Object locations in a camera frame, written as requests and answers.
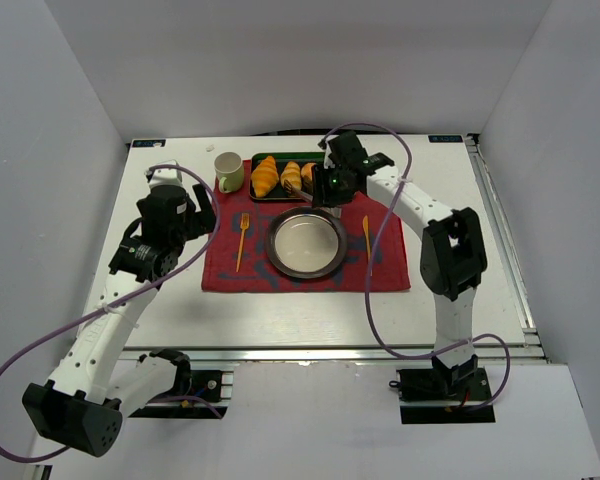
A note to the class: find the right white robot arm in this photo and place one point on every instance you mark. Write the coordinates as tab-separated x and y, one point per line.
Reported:
452	258

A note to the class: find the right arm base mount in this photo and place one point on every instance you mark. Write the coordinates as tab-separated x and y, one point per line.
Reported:
424	400

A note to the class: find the dark green tray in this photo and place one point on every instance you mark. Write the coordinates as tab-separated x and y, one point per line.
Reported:
301	158

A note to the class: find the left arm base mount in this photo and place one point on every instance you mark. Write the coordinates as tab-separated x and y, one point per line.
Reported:
214	387

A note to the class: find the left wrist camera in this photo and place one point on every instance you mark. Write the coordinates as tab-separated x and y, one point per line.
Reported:
164	174

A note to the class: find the left round bun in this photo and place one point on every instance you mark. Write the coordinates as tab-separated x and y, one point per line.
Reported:
307	172

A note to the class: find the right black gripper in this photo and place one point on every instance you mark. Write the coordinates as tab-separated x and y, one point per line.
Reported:
325	187

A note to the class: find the right blue label sticker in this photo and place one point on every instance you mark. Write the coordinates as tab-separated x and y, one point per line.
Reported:
445	139

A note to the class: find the orange plastic knife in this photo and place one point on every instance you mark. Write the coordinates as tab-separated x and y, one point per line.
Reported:
368	243

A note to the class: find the large orange croissant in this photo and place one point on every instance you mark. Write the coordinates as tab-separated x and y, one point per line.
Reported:
264	177

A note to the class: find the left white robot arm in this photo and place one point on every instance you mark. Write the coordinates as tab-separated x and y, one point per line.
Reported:
81	406

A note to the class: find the blue label sticker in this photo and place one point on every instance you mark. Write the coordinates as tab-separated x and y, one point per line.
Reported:
148	143
445	139

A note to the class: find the small striped croissant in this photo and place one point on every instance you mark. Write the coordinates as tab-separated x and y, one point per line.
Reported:
291	179

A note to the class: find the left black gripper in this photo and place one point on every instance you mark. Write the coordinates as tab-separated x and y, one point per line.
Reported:
200	218

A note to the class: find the pale green mug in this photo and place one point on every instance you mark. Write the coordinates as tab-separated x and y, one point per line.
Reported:
229	169

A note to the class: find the left blue label sticker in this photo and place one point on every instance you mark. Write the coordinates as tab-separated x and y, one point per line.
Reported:
148	143

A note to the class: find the orange plastic fork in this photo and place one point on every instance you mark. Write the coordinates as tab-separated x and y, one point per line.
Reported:
244	226

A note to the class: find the dark rimmed white plate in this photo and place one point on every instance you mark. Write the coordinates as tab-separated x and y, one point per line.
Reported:
305	243

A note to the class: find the metal tongs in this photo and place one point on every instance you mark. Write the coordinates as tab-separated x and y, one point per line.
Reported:
308	198

